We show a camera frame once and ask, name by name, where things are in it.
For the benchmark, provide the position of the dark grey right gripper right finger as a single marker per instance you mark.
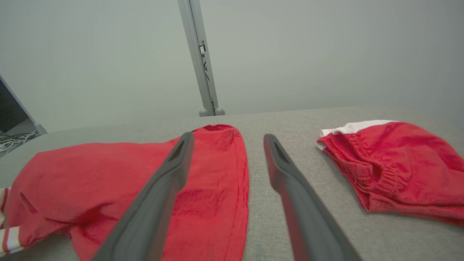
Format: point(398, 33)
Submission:
point(304, 217)

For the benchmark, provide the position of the grey framed dark panel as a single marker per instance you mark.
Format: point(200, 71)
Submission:
point(11, 108)

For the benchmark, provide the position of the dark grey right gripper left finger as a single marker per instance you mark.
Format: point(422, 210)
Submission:
point(156, 203)

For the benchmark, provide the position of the aluminium partition post with clip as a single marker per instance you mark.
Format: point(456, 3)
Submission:
point(197, 54)

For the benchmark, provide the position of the red shirt with striped cuffs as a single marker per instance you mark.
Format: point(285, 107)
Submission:
point(90, 174)

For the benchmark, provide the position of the red shorts with white band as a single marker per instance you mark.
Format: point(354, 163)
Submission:
point(409, 170)

